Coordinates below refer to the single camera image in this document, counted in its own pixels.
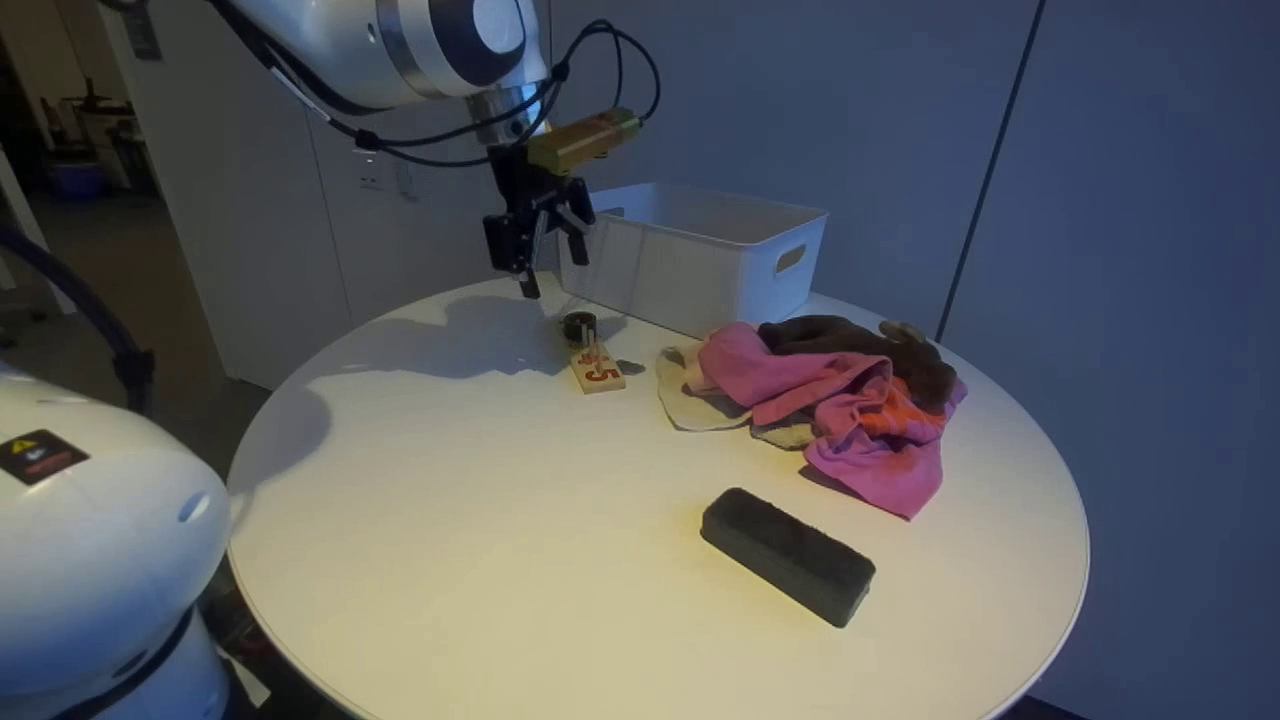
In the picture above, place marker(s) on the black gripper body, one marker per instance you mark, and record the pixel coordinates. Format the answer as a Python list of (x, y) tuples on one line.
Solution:
[(521, 214)]

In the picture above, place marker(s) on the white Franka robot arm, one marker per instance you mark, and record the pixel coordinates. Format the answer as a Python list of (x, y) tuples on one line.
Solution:
[(387, 41)]

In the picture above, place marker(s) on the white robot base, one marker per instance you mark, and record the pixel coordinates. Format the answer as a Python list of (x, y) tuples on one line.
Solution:
[(95, 575)]

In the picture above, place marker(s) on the wooden numbered peg board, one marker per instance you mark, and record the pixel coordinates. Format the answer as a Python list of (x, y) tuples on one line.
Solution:
[(596, 375)]

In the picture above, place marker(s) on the crumpled silver foil piece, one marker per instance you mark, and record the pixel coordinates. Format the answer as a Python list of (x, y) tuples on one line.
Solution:
[(629, 365)]

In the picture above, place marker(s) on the white plastic bin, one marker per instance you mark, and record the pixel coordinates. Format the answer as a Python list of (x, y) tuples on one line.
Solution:
[(722, 261)]

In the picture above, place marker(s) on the beige cloth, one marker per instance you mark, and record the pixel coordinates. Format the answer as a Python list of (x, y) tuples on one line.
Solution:
[(686, 393)]

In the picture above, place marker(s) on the white cabinet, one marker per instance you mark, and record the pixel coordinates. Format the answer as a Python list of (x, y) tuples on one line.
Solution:
[(254, 253)]

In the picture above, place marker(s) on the pink cloth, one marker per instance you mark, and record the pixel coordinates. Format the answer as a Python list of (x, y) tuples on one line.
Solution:
[(855, 413)]

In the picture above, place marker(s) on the brown cloth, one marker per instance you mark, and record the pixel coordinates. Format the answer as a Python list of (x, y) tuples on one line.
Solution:
[(904, 355)]

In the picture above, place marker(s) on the black rectangular block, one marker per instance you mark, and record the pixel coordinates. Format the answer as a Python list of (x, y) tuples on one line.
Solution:
[(786, 553)]

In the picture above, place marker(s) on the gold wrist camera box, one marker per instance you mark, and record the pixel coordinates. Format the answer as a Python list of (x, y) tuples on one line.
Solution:
[(585, 136)]

